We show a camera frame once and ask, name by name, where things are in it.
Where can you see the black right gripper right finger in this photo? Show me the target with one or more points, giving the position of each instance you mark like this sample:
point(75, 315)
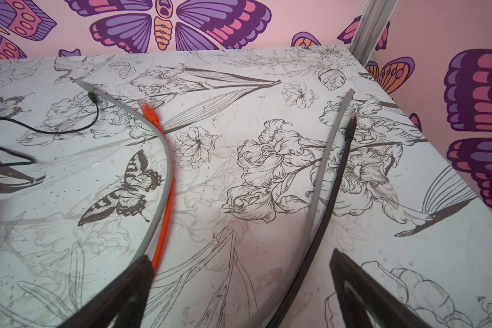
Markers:
point(363, 300)

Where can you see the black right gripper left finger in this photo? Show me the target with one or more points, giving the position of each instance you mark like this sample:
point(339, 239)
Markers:
point(122, 303)

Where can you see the aluminium frame post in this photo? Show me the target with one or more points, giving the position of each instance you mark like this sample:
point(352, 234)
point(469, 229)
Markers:
point(376, 16)

